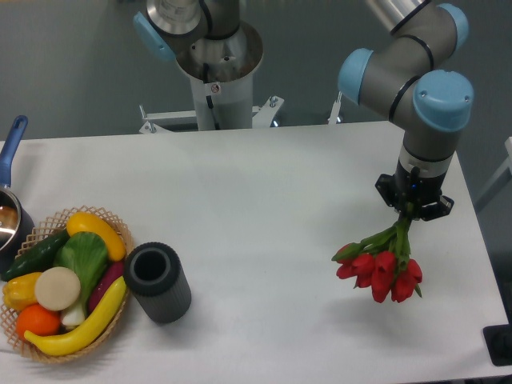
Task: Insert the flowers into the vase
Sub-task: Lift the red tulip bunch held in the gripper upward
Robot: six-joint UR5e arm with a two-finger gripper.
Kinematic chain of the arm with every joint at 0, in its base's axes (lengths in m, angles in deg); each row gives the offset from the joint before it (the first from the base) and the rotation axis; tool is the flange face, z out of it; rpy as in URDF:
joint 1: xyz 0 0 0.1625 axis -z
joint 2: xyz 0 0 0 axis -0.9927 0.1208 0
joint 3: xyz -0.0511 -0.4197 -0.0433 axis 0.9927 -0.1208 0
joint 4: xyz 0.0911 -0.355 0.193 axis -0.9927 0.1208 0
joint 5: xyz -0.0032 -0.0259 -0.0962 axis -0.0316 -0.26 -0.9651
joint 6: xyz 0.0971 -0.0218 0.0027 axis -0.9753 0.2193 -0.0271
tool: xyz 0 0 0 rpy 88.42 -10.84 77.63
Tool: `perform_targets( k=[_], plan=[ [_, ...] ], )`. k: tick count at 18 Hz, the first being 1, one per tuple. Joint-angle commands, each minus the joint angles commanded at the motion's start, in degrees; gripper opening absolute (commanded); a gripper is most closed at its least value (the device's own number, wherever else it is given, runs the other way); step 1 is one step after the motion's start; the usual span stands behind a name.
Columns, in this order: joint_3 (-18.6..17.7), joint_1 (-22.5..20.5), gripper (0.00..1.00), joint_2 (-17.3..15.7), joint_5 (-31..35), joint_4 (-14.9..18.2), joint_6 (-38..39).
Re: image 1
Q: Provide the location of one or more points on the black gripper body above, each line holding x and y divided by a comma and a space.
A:
416, 190

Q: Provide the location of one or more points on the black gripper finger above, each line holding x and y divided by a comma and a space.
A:
439, 209
388, 190

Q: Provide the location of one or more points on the red tulip bouquet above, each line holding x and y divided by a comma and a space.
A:
382, 262

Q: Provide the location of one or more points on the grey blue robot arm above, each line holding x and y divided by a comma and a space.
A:
404, 84

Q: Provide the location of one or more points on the dark grey ribbed vase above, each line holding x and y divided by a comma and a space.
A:
154, 274

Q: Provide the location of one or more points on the black clamp at table edge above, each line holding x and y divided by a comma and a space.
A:
498, 342

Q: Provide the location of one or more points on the purple sweet potato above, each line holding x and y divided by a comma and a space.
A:
114, 271

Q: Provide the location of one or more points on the green bok choy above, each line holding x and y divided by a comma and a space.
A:
85, 253

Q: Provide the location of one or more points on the woven wicker basket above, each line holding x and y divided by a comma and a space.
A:
46, 227

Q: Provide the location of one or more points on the long yellow curved squash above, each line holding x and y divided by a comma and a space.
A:
85, 334

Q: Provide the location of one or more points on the beige round disc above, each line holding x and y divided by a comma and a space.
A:
57, 288

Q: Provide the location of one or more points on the green cucumber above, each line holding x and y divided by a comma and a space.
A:
38, 258

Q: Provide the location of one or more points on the orange fruit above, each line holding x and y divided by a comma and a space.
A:
38, 320

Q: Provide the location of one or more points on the yellow bell pepper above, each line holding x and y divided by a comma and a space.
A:
19, 293

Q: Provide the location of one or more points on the white frame at right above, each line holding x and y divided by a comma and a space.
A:
497, 181

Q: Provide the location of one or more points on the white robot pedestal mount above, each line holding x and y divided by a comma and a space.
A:
221, 74

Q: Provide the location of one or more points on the blue handled saucepan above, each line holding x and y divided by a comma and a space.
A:
16, 224

